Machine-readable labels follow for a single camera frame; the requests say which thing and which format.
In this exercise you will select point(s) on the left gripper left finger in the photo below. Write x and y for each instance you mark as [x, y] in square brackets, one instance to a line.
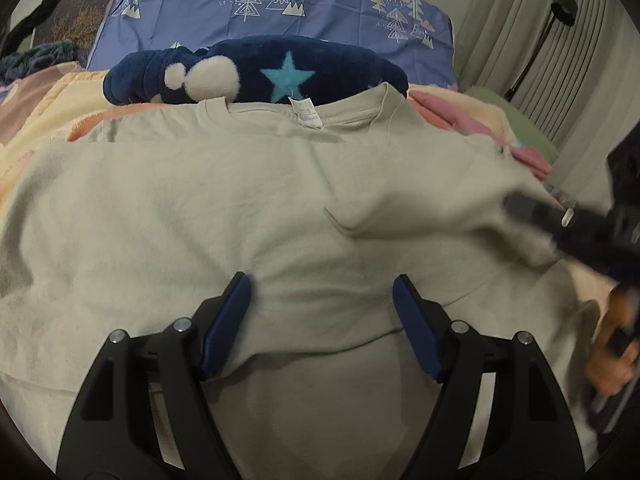
[217, 322]

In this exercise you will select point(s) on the green cushion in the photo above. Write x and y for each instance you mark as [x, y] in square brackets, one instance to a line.
[524, 129]

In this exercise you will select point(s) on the person's right hand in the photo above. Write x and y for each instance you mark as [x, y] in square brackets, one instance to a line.
[613, 356]

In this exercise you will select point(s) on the black floor lamp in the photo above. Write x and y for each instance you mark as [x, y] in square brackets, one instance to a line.
[561, 11]

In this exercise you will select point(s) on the brown dotted bedsheet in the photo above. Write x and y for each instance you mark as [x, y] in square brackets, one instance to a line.
[20, 97]

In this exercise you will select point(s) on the navy star plush garment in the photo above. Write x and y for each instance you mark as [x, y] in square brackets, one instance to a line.
[256, 69]

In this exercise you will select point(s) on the dark teal fuzzy blanket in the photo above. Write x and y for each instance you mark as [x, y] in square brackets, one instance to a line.
[19, 65]

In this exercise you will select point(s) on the folded pink clothes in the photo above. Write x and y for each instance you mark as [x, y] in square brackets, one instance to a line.
[454, 111]

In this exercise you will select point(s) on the blue tree-pattern pillow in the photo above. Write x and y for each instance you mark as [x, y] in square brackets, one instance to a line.
[413, 34]

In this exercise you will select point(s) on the cream peach fleece blanket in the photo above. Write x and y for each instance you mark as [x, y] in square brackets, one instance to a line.
[76, 104]

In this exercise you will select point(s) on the grey t-shirt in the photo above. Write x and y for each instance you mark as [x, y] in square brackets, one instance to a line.
[139, 221]

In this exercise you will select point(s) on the grey curtain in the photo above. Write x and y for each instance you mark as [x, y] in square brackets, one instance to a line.
[585, 75]

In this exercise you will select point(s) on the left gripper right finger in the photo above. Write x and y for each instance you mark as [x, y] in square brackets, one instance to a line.
[425, 323]

